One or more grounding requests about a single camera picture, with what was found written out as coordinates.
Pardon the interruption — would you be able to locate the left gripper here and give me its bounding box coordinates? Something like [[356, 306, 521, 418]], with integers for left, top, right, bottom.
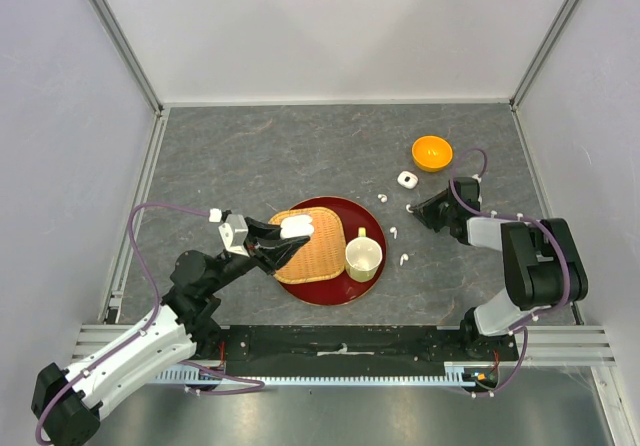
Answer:
[[208, 216, 311, 293]]

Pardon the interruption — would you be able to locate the white oval charging case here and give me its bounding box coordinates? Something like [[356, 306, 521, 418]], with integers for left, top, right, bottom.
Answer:
[[279, 214, 315, 239]]

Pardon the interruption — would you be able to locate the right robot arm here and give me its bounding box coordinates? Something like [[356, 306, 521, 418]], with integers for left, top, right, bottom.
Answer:
[[406, 176, 588, 362]]

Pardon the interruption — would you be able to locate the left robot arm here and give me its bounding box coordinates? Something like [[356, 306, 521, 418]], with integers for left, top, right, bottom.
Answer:
[[31, 209, 314, 445]]

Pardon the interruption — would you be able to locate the white square earbud case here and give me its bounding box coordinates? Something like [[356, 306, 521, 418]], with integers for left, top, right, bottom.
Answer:
[[397, 171, 418, 190]]

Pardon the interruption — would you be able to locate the orange bowl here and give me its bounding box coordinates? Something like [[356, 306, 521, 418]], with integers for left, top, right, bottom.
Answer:
[[411, 135, 454, 172]]

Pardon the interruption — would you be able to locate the woven bamboo basket plate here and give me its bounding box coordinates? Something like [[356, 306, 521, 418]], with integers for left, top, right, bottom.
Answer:
[[269, 207, 346, 285]]

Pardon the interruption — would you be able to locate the cream mug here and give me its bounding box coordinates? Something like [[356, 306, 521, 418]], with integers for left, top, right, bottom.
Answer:
[[345, 227, 384, 283]]

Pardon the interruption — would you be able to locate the red round tray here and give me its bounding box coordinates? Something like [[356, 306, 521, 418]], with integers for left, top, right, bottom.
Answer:
[[279, 196, 387, 306]]

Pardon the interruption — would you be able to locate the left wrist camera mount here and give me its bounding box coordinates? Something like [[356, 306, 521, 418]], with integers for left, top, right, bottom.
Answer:
[[219, 214, 249, 257]]

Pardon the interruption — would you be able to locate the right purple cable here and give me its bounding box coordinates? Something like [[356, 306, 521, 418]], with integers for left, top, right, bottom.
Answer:
[[448, 147, 576, 399]]

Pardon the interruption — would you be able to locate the purple cable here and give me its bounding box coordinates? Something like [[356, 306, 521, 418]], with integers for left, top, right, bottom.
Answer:
[[448, 147, 576, 399], [33, 202, 266, 442]]

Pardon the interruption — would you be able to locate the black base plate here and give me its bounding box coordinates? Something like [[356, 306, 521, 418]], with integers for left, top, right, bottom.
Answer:
[[195, 325, 519, 378]]

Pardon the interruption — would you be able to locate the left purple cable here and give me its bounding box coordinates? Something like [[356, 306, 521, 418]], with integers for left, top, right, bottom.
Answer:
[[33, 202, 266, 442]]

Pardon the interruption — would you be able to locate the grey cable duct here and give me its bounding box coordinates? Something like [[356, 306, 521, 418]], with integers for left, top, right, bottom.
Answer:
[[149, 364, 485, 389]]

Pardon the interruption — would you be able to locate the right aluminium frame post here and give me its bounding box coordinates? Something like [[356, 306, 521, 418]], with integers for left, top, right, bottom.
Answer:
[[509, 0, 582, 112]]

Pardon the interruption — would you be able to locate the aluminium frame post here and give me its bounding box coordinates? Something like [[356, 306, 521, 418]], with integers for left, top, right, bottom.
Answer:
[[509, 0, 582, 112], [88, 0, 164, 115]]

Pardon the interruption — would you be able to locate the left aluminium frame post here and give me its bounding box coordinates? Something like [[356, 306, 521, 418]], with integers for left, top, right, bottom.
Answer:
[[88, 0, 164, 115]]

